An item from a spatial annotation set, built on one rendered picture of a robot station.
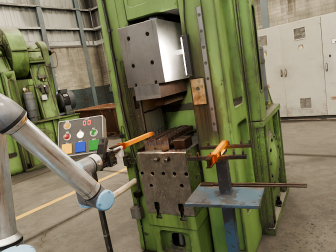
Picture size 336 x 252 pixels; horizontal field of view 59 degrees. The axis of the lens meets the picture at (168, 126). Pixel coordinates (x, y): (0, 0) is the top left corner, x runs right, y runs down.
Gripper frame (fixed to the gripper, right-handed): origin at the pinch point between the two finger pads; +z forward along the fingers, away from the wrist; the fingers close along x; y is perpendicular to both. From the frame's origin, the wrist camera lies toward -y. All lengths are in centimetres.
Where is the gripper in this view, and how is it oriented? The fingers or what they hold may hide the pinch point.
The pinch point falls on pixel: (119, 146)
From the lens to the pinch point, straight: 170.1
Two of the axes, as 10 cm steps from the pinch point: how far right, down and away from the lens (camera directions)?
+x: 8.7, -0.5, -4.8
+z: 4.6, -2.4, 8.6
